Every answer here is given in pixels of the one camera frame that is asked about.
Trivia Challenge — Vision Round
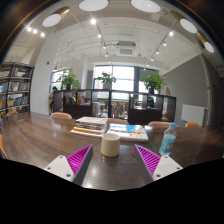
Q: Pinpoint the middle potted plant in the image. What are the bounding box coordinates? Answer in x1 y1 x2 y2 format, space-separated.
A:
98 72 116 89

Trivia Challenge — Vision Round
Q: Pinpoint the clear plastic water bottle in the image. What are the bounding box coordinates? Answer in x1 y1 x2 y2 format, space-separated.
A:
159 123 177 155

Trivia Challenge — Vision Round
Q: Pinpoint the right potted plant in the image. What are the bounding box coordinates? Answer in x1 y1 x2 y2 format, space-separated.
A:
140 71 165 94

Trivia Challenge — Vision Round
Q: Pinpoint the orange chair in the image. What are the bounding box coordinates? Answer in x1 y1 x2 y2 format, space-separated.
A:
148 121 170 127
51 112 72 120
7 111 18 117
185 122 199 127
107 118 129 125

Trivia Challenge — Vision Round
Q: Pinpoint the ceiling air conditioner unit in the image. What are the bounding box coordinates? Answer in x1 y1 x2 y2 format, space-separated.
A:
116 41 136 56

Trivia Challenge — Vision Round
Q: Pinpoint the orange chair far left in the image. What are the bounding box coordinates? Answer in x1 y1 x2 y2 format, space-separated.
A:
7 111 18 117

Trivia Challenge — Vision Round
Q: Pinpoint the left potted plant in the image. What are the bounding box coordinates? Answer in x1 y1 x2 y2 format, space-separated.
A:
60 72 81 90

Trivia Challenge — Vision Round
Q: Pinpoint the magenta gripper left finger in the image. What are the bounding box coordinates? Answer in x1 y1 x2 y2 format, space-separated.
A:
44 145 93 186

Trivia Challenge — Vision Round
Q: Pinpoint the white whiteboard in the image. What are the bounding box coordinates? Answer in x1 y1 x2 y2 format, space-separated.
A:
181 104 205 126

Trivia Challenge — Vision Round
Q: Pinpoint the potted plant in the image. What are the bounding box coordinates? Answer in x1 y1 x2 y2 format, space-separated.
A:
60 72 81 90
140 71 165 94
98 72 116 89

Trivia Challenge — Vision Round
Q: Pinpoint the orange chair far right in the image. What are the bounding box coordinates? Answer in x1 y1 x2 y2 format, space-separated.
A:
185 122 199 127

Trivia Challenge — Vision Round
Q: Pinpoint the cream ceramic mug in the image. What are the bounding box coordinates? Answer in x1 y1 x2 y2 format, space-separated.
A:
101 133 120 157

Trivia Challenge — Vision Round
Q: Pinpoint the stack of books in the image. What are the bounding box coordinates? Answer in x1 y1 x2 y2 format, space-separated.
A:
71 116 107 137

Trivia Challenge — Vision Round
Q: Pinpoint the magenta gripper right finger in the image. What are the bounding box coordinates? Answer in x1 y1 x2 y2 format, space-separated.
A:
134 145 182 184

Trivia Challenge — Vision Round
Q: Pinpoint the large open magazine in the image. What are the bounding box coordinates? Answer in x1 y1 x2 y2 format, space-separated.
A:
108 123 148 142

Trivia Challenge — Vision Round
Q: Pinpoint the dark room divider shelf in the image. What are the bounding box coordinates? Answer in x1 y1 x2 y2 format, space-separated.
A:
53 89 176 125

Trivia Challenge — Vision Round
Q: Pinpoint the tall bookshelf at left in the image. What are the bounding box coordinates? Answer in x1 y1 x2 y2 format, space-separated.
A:
0 62 34 118

